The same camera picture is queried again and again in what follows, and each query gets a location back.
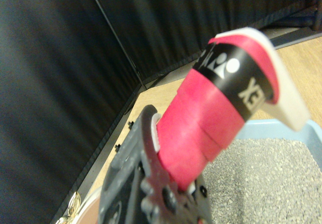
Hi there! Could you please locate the white scoop with red handle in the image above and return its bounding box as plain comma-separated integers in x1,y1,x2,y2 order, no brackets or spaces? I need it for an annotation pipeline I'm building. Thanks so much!
155,27,311,192

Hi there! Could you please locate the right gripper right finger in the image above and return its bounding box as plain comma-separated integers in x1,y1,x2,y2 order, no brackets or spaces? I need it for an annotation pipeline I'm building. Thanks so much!
139,105,199,224

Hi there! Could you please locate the black curtain stand pole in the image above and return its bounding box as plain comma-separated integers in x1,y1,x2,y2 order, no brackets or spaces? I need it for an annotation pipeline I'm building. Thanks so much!
85,0,147,89

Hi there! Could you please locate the blue litter tray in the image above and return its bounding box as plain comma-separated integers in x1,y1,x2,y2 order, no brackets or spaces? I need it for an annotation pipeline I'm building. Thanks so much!
201,119,322,224

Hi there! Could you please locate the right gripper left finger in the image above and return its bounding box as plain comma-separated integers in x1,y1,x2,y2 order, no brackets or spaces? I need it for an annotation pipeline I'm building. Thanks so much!
98,114,151,224

